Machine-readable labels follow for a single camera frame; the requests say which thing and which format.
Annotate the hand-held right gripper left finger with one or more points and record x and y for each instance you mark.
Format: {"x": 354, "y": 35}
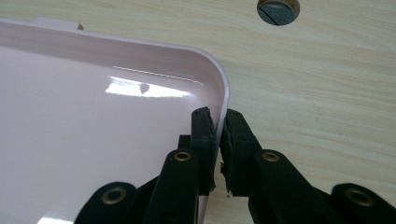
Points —
{"x": 180, "y": 186}

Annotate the pink storage box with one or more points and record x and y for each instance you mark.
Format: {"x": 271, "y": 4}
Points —
{"x": 93, "y": 124}

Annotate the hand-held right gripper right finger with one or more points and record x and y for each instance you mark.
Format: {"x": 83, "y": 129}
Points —
{"x": 264, "y": 186}

